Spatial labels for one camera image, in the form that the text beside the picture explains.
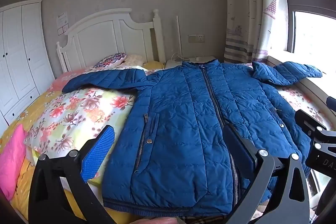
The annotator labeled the wall power socket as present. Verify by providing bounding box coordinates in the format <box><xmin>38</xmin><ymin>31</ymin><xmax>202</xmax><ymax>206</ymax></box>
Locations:
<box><xmin>188</xmin><ymin>34</ymin><xmax>205</xmax><ymax>43</ymax></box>

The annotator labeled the yellow pillow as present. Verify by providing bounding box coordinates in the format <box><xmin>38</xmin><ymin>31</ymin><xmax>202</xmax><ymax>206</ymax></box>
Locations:
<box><xmin>143</xmin><ymin>61</ymin><xmax>166</xmax><ymax>71</ymax></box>

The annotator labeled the white wardrobe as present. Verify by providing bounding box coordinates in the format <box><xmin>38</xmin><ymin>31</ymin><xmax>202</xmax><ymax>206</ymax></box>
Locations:
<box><xmin>0</xmin><ymin>0</ymin><xmax>55</xmax><ymax>130</ymax></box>

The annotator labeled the floral quilt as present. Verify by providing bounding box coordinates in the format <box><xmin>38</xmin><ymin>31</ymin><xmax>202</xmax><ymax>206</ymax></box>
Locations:
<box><xmin>24</xmin><ymin>64</ymin><xmax>334</xmax><ymax>188</ymax></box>

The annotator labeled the cream textured pillow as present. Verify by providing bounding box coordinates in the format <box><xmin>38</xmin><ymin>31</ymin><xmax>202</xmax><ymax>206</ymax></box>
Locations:
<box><xmin>123</xmin><ymin>54</ymin><xmax>147</xmax><ymax>67</ymax></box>

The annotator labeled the round patterned pillow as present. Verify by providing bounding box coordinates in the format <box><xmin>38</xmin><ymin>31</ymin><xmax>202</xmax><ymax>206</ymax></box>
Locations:
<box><xmin>94</xmin><ymin>53</ymin><xmax>127</xmax><ymax>68</ymax></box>

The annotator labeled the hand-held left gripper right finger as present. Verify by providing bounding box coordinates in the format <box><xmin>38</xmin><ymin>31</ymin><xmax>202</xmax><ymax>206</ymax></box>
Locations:
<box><xmin>223</xmin><ymin>124</ymin><xmax>311</xmax><ymax>224</ymax></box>

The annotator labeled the white slim desk lamp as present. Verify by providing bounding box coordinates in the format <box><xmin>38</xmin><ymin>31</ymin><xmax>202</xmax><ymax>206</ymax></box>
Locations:
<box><xmin>171</xmin><ymin>16</ymin><xmax>185</xmax><ymax>62</ymax></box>

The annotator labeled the pink floral pillowcase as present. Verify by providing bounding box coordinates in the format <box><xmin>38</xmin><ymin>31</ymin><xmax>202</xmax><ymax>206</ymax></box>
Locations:
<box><xmin>49</xmin><ymin>67</ymin><xmax>105</xmax><ymax>92</ymax></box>

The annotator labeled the white wooden bed headboard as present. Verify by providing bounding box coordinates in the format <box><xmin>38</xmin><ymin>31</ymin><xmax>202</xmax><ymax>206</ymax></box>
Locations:
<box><xmin>56</xmin><ymin>8</ymin><xmax>166</xmax><ymax>73</ymax></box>

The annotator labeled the pink pillow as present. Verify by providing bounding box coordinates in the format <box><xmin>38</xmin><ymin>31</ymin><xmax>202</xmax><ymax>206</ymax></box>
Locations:
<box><xmin>0</xmin><ymin>124</ymin><xmax>27</xmax><ymax>201</ymax></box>

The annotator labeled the blue quilted puffer jacket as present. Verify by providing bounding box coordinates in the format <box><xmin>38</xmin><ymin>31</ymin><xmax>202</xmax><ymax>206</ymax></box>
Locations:
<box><xmin>62</xmin><ymin>59</ymin><xmax>323</xmax><ymax>218</ymax></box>

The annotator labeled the sailboat print curtain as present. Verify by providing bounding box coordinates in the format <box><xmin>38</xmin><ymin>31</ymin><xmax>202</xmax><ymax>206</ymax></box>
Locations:
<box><xmin>223</xmin><ymin>0</ymin><xmax>289</xmax><ymax>64</ymax></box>

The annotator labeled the dark framed window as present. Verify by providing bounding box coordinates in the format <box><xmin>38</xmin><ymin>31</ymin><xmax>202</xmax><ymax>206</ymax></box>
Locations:
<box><xmin>276</xmin><ymin>0</ymin><xmax>336</xmax><ymax>56</ymax></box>

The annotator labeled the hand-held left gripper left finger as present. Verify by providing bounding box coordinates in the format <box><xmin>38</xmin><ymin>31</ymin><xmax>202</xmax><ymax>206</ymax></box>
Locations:
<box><xmin>28</xmin><ymin>124</ymin><xmax>116</xmax><ymax>224</ymax></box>

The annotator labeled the white wall notice paper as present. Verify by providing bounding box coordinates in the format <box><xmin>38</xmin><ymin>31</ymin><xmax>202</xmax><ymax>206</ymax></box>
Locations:
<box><xmin>57</xmin><ymin>12</ymin><xmax>69</xmax><ymax>28</ymax></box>

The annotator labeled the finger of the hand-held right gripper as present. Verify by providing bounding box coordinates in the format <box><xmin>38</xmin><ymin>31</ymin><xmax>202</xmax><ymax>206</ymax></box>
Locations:
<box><xmin>295</xmin><ymin>109</ymin><xmax>336</xmax><ymax>153</ymax></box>

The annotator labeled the white nightstand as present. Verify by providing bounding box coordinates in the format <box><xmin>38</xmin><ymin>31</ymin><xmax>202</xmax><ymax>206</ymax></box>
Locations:
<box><xmin>164</xmin><ymin>55</ymin><xmax>218</xmax><ymax>69</ymax></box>

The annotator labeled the yellow bed sheet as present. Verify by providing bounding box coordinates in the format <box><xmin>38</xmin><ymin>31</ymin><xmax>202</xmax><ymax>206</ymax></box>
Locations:
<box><xmin>0</xmin><ymin>90</ymin><xmax>116</xmax><ymax>224</ymax></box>

